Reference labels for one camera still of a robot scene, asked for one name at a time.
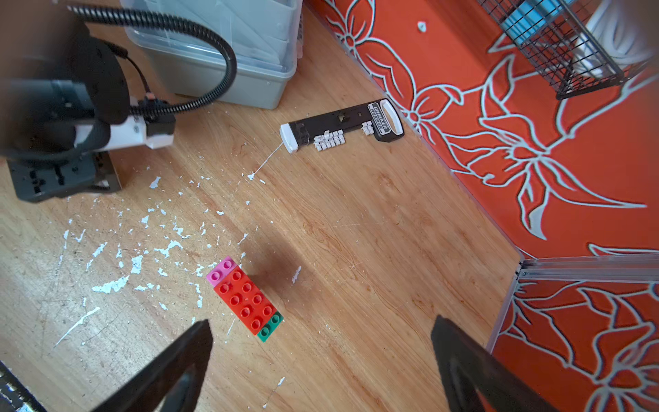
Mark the green lego brick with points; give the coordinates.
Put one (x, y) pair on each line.
(269, 328)

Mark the pink lego brick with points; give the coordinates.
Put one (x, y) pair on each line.
(220, 272)

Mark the black wire basket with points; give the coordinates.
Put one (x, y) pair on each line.
(591, 45)

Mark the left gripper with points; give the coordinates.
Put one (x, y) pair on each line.
(90, 173)

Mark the black white power strip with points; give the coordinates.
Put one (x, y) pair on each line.
(378, 119)

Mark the light blue box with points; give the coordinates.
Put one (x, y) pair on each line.
(529, 18)

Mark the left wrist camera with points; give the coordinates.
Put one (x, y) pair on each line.
(138, 131)

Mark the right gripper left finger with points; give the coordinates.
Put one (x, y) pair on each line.
(173, 380)

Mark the red lego brick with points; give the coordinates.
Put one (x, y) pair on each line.
(246, 300)

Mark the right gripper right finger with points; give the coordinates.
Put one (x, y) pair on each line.
(473, 378)

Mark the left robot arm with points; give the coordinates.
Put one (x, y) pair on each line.
(65, 102)

